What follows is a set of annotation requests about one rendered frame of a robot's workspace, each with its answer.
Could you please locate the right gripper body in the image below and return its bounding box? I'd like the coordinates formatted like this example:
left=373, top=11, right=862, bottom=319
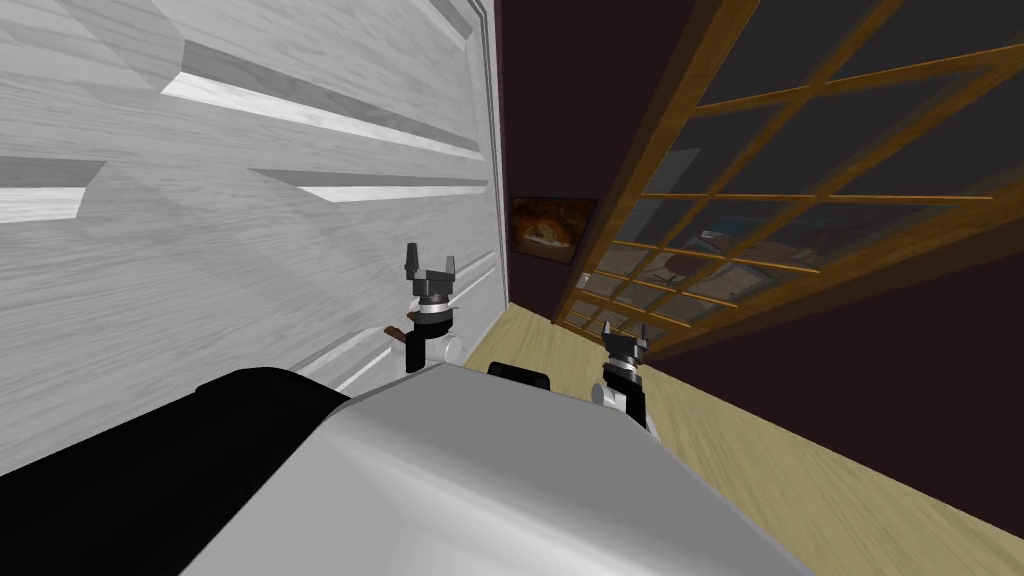
left=603, top=335, right=648, bottom=365

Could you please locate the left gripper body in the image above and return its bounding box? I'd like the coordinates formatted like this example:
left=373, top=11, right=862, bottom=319
left=407, top=269, right=457, bottom=302

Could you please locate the white panelled door leaf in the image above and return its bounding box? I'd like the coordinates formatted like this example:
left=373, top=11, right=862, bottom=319
left=0, top=0, right=511, bottom=480

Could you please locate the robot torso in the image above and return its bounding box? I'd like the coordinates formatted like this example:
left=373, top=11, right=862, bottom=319
left=179, top=360, right=818, bottom=576

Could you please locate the wooden framed grid window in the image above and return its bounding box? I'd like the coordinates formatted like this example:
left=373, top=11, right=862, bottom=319
left=551, top=0, right=1024, bottom=363

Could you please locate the dark framed wall picture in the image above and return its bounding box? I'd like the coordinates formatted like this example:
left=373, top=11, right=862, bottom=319
left=509, top=195, right=599, bottom=266

